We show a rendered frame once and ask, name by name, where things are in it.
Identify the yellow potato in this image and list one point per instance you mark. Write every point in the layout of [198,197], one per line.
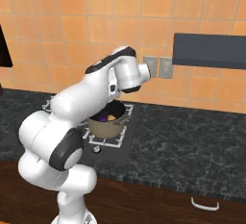
[111,118]

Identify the purple eggplant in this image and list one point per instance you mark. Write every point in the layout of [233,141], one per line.
[104,118]

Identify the brown cupboard door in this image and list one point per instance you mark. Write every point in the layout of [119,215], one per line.
[125,202]

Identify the grey wall socket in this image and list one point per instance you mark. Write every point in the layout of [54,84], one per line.
[166,68]
[151,66]

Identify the grey hob knob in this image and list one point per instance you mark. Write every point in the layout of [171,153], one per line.
[96,149]

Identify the dark wall cupboard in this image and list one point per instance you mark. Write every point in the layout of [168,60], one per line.
[4,51]

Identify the tan cooking pot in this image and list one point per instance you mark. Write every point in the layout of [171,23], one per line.
[105,131]

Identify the black hob with white grates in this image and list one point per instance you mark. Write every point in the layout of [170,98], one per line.
[110,152]

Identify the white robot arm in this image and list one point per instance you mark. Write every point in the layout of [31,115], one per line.
[73,106]

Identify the dark grey wall shelf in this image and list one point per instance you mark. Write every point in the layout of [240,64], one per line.
[208,51]

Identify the brown drawer front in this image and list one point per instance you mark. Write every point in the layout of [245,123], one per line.
[179,210]

